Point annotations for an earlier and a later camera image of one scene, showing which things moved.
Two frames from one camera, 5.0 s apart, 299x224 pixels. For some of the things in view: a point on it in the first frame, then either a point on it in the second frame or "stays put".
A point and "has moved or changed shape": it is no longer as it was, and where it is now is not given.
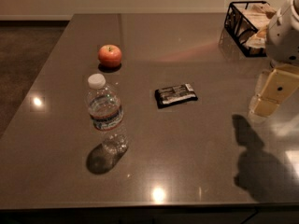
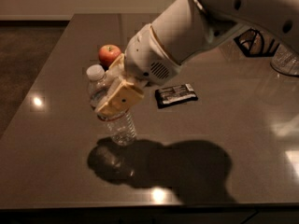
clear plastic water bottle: (106, 115) has moved or changed shape
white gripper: (284, 36) to (146, 57)
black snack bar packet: (175, 95) stays put
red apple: (109, 56) stays put
